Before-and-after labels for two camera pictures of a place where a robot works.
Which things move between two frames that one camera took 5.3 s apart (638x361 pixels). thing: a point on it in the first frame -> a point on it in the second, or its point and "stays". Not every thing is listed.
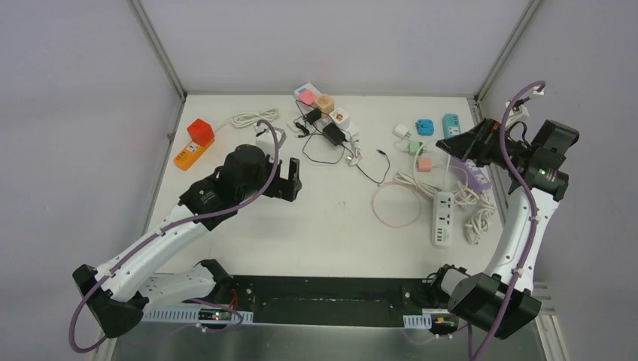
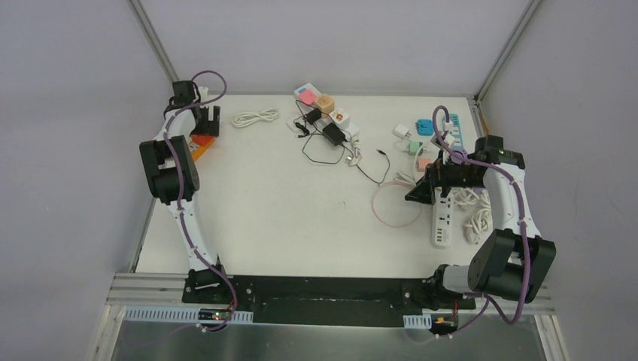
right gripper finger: (460, 145) -> (423, 191)
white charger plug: (402, 131) stays
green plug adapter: (414, 147) stays
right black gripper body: (492, 152) -> (454, 176)
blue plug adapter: (425, 127) stays
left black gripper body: (279, 180) -> (206, 126)
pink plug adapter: (424, 165) stays
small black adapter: (314, 116) stays
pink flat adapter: (307, 96) stays
